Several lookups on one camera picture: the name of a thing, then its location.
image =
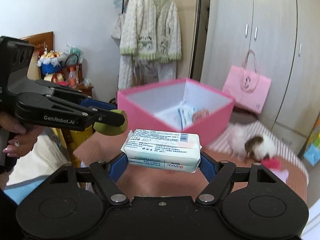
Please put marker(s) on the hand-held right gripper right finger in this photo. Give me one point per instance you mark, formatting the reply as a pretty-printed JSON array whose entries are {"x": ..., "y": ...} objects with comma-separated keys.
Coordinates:
[{"x": 207, "y": 168}]

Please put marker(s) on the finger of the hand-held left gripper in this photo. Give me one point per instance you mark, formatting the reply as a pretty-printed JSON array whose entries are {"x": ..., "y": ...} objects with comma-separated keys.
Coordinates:
[
  {"x": 110, "y": 118},
  {"x": 97, "y": 103}
]

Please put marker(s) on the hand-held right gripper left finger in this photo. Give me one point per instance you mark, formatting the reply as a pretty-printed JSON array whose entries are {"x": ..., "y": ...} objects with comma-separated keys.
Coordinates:
[{"x": 120, "y": 165}]

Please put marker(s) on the green makeup sponge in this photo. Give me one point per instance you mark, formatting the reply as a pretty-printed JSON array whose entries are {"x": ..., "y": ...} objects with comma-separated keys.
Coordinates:
[{"x": 110, "y": 130}]

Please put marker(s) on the pink cardboard box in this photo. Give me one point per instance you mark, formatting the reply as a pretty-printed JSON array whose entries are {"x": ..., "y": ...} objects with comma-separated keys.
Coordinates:
[{"x": 140, "y": 107}]

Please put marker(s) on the white tissue packet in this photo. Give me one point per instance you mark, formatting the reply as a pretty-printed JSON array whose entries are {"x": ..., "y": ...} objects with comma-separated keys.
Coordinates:
[{"x": 162, "y": 150}]

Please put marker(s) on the white brown plush dog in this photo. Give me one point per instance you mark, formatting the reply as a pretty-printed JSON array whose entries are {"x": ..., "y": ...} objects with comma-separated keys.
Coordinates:
[{"x": 245, "y": 140}]

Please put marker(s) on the blue wet wipes packet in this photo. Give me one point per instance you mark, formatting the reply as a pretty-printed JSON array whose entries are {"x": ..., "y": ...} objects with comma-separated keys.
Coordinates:
[{"x": 186, "y": 116}]

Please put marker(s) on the pink fluffy ball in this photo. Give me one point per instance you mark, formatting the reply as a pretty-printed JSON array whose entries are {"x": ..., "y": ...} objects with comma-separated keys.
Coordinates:
[{"x": 271, "y": 162}]

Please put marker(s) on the purple plush toy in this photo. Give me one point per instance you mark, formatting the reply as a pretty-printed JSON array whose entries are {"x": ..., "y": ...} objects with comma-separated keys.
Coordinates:
[{"x": 281, "y": 173}]

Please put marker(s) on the person's left hand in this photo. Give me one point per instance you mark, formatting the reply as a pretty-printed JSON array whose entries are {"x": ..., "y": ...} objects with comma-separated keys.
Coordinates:
[{"x": 23, "y": 137}]

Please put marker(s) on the wooden nightstand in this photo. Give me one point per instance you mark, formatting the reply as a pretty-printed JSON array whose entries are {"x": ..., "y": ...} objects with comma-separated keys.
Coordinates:
[{"x": 86, "y": 91}]

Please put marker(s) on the wooden headboard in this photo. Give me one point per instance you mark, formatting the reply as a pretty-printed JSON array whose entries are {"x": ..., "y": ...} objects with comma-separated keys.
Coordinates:
[{"x": 40, "y": 42}]

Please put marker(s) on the blue flower bouquet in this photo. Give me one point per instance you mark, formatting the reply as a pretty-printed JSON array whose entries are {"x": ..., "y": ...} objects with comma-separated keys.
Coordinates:
[{"x": 51, "y": 62}]

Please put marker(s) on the orange drink bottle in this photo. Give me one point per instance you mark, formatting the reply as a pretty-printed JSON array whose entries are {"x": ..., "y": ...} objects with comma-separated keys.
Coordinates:
[{"x": 72, "y": 78}]

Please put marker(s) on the yellow cloth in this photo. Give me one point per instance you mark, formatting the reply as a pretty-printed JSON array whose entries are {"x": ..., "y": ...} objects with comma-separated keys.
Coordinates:
[{"x": 80, "y": 145}]

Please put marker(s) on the white green plastic bag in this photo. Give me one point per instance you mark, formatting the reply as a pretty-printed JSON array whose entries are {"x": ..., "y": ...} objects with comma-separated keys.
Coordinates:
[{"x": 75, "y": 51}]

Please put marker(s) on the white cloth tote bag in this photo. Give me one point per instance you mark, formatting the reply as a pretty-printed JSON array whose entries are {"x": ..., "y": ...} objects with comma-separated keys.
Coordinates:
[{"x": 117, "y": 28}]

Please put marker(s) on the white green fluffy robe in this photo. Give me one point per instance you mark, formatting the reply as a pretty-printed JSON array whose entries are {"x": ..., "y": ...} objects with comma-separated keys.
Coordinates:
[{"x": 140, "y": 30}]

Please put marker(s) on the pink tote bag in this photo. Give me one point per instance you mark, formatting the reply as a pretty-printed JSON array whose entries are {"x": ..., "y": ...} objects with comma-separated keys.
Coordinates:
[{"x": 250, "y": 92}]

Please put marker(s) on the colourful paper bag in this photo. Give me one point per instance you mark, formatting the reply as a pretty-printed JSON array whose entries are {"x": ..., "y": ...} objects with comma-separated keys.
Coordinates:
[{"x": 313, "y": 145}]

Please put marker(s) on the beige wooden board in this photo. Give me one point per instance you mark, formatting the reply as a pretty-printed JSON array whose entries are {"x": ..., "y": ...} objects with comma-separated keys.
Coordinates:
[{"x": 186, "y": 30}]

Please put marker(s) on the black clothes rack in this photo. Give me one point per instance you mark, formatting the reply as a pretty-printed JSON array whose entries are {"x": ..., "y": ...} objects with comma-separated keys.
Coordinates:
[{"x": 196, "y": 30}]

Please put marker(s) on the grey wooden wardrobe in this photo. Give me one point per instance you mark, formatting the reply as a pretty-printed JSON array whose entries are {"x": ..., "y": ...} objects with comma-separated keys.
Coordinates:
[{"x": 275, "y": 42}]

